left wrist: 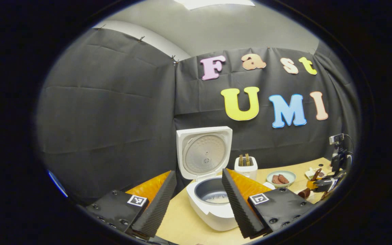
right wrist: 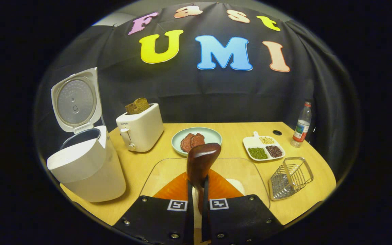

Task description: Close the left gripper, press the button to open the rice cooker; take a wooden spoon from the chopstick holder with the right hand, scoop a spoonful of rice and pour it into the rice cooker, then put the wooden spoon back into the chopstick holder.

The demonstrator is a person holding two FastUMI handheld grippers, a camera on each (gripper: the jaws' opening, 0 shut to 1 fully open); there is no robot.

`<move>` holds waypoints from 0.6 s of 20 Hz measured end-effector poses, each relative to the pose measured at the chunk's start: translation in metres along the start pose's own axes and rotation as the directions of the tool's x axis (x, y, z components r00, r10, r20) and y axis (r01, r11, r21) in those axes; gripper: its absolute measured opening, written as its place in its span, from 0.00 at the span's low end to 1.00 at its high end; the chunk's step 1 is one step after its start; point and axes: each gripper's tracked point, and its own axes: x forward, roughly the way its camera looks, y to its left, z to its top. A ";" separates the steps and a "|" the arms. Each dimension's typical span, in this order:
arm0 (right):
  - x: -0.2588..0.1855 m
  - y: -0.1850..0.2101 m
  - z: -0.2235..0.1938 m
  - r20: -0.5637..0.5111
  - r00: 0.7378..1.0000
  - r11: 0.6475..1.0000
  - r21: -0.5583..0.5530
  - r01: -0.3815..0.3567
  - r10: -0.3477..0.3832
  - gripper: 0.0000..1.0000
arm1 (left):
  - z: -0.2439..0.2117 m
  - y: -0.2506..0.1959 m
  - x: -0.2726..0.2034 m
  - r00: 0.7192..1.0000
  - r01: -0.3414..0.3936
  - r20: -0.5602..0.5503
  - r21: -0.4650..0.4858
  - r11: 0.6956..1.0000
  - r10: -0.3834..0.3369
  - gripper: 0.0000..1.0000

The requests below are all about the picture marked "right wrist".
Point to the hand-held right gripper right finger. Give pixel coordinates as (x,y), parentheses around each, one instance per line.
(240,217)

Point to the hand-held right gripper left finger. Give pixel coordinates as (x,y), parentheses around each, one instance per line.
(155,217)

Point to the brown wooden spoon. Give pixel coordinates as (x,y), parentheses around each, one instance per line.
(201,160)

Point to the white rice cooker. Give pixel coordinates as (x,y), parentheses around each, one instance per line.
(90,170)

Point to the clear glass container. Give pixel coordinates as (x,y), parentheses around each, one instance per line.
(168,168)

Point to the green mung beans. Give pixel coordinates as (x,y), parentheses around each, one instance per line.
(257,153)

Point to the dark red beans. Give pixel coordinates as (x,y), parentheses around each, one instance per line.
(274,151)

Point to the white divided dish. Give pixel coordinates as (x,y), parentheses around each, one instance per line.
(250,141)

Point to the red-brown meat slice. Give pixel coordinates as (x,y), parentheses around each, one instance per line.
(198,139)
(185,143)

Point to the yellow soybeans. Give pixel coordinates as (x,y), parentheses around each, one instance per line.
(267,140)

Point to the light green plate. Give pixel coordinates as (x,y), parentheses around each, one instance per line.
(213,136)

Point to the white toaster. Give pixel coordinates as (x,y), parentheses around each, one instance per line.
(145,129)

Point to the black desk grommet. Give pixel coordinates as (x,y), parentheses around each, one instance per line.
(277,132)

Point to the clear plastic water bottle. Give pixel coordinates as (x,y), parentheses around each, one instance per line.
(301,129)

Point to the brown bread slice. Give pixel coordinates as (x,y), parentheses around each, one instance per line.
(142,104)
(130,109)

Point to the black backdrop cloth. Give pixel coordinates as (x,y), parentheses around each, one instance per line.
(216,92)

